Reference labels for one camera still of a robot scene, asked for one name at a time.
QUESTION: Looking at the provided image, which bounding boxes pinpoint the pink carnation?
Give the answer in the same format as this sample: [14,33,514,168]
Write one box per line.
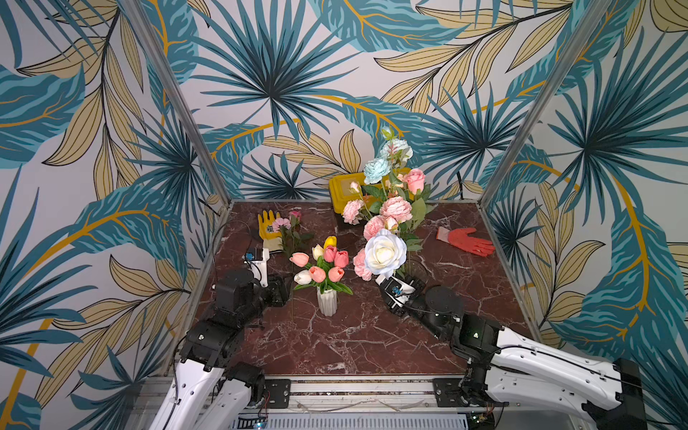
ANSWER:
[272,218,294,255]

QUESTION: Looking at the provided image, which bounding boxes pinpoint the magenta rose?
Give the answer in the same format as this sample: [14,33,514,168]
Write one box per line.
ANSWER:
[281,211,314,255]

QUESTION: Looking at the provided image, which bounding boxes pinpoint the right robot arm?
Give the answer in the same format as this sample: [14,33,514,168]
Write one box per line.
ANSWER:
[376,276,648,429]

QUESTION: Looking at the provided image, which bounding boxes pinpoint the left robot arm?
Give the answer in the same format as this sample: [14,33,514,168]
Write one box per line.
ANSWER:
[150,269,290,429]

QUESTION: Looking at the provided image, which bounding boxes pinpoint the white ribbed vase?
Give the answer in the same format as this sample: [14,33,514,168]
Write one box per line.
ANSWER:
[317,290,338,317]

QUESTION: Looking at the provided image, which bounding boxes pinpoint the white rose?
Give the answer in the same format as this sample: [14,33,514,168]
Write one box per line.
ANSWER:
[364,229,408,278]

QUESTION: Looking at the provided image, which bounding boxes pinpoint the yellow work glove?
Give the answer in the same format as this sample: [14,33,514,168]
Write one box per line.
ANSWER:
[257,210,283,253]

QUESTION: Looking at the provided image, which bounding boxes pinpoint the tulip bouquet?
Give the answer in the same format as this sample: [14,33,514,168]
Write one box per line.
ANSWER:
[290,236,353,296]

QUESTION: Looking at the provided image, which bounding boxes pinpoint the red work glove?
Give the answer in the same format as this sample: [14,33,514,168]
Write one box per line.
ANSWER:
[435,228,496,257]

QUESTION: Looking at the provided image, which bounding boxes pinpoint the yellow toolbox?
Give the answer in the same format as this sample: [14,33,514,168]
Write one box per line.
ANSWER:
[329,168,415,215]

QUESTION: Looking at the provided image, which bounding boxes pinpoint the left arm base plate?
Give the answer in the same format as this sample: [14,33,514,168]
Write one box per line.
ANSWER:
[255,378,292,410]

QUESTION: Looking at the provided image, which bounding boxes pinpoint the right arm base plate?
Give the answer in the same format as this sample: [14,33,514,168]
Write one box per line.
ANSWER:
[432,377,484,408]

